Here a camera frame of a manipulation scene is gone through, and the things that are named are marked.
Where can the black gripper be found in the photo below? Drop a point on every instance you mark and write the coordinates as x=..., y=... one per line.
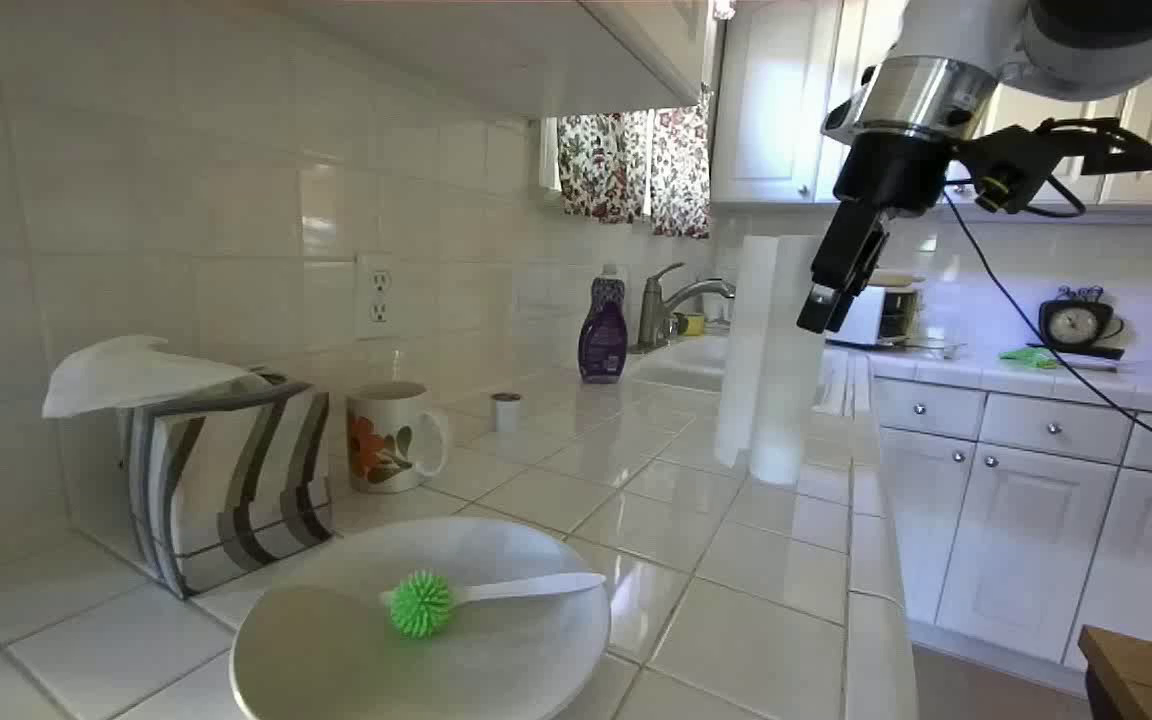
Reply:
x=878, y=181

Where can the white cabinet door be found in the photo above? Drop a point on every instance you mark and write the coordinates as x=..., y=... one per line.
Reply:
x=675, y=37
x=782, y=75

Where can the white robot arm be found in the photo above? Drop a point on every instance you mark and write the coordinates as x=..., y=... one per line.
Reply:
x=916, y=104

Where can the white coffee maker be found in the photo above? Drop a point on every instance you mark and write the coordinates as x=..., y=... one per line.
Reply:
x=881, y=313

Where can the white paper towel roll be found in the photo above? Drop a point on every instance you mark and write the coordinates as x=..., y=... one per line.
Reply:
x=774, y=367

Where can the chrome kitchen faucet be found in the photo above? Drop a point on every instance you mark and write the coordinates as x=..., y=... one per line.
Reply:
x=657, y=304

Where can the floral window curtain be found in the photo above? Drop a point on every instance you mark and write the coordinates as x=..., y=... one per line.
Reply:
x=639, y=168

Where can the purple dish soap bottle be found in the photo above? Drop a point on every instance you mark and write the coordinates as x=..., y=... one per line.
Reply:
x=607, y=334

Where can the black analog clock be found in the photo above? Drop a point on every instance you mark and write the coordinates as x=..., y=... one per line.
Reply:
x=1077, y=318

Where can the white lower cabinets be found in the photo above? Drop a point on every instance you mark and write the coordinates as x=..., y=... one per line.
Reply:
x=1019, y=519

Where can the small white cup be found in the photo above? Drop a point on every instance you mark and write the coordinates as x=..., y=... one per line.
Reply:
x=505, y=411

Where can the white floral mug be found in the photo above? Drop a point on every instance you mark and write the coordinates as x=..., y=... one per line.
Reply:
x=392, y=438

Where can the white electrical outlet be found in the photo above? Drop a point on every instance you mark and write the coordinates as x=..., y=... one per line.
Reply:
x=373, y=291

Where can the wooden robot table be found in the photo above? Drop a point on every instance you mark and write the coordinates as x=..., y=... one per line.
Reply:
x=1119, y=678

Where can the green spiky dish brush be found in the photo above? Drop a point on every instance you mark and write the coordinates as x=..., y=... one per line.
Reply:
x=426, y=600

